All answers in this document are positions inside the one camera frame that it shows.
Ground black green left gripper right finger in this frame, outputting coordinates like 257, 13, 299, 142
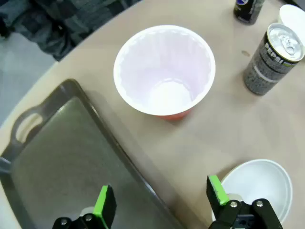
206, 175, 284, 229

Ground brown plastic tray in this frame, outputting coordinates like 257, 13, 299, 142
0, 78, 189, 229

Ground black Pepsi can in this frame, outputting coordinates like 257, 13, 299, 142
243, 23, 305, 96
233, 0, 265, 25

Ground white bowl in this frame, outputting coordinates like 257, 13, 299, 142
211, 159, 293, 225
277, 4, 305, 27

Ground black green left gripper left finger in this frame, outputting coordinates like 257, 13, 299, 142
51, 184, 118, 229

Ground red plastic cup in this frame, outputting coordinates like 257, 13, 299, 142
113, 25, 216, 122

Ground person in patchwork jacket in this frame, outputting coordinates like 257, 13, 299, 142
0, 0, 141, 62

